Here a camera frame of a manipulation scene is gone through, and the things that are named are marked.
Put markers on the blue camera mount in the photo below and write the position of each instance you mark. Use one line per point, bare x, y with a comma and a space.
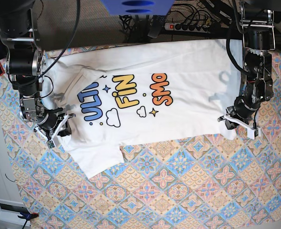
138, 7

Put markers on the patterned tablecloth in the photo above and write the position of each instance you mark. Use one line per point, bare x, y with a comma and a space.
203, 182

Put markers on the white wall socket box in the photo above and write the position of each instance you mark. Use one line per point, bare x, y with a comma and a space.
10, 210

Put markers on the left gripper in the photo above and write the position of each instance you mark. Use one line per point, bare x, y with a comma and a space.
244, 113

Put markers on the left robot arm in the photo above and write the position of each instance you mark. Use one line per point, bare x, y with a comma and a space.
256, 25

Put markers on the white printed T-shirt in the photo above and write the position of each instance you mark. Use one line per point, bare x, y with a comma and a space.
140, 94

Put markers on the blue orange clamp lower left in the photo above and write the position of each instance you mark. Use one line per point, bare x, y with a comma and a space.
26, 215

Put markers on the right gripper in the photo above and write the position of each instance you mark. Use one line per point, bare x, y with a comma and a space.
52, 124

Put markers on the black power strip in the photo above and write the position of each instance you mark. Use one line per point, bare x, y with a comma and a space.
171, 26

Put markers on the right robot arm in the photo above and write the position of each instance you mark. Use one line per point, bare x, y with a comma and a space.
21, 58

